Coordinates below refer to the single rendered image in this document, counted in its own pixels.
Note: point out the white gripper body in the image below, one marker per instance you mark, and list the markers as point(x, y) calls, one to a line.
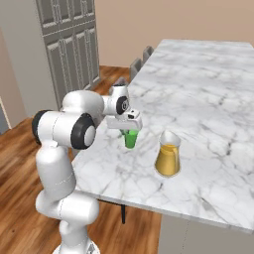
point(124, 123)

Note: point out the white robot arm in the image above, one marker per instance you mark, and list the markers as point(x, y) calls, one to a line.
point(54, 155)

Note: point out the green cup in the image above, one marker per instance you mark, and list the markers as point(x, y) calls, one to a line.
point(131, 138)

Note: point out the glass pitcher of orange juice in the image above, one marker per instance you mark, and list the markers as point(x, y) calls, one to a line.
point(167, 158)

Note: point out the marble dining counter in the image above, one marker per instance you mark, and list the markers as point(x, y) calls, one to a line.
point(185, 132)

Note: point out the grey stool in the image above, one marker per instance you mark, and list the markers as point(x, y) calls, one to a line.
point(148, 52)
point(135, 66)
point(119, 82)

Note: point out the grey tall cupboard run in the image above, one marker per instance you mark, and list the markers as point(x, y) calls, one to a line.
point(68, 43)

